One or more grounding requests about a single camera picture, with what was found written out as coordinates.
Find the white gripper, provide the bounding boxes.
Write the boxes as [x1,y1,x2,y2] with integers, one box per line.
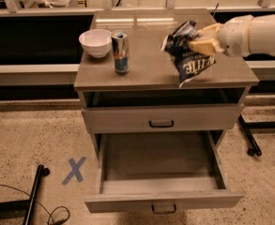
[189,15,253,57]

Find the blue chip bag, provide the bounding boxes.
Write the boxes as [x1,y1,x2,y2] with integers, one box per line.
[160,21,216,86]

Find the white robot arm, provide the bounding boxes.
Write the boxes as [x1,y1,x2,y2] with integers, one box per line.
[189,14,275,57]

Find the grey drawer cabinet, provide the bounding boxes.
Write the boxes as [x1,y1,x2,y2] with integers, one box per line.
[74,9,258,151]

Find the closed grey drawer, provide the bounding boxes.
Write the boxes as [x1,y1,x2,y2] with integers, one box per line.
[82,104,244,134]

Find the open grey drawer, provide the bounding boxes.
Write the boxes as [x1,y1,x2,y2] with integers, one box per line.
[85,131,243,215]

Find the silver blue drink can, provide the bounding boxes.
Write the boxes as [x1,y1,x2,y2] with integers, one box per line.
[111,30,130,75]

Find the white bowl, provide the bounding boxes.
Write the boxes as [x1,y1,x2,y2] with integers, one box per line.
[79,29,112,58]

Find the black stand leg right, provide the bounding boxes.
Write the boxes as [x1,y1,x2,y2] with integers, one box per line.
[238,116,275,157]

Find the blue tape cross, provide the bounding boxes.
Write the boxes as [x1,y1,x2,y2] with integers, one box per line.
[62,157,86,186]

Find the black floor cable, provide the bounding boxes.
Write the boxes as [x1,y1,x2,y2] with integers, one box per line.
[0,170,71,225]

